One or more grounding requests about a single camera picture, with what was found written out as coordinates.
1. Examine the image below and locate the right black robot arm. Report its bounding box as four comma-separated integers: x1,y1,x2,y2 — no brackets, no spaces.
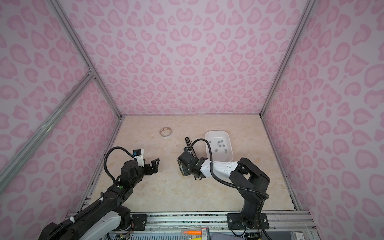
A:
178,150,270,230

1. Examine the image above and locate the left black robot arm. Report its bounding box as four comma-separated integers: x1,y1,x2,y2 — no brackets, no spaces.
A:
39,159,160,240

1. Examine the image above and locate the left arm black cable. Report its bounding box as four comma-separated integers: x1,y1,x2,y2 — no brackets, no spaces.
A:
103,146,134,183

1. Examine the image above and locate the white plastic tray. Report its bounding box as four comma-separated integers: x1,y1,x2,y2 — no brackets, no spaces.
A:
205,130,234,163

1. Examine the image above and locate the white tape roll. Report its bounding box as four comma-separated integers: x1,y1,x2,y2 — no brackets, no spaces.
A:
160,127,173,139

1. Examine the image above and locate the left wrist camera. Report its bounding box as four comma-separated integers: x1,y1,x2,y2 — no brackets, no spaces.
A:
133,149,145,168

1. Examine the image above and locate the black stapler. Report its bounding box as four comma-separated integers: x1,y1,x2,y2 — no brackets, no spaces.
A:
185,137,196,155

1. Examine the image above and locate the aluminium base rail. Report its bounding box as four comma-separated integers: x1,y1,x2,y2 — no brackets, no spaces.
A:
55,210,320,240

